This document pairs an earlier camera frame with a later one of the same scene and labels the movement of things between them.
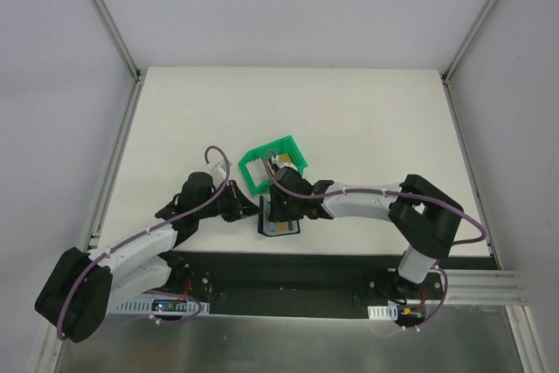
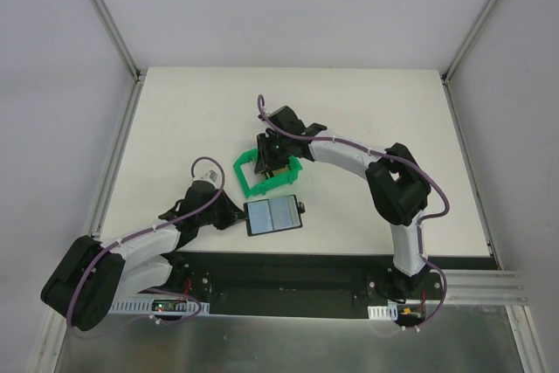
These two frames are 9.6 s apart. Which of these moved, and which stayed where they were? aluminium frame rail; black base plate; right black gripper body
Moved: right black gripper body
Stayed: aluminium frame rail; black base plate
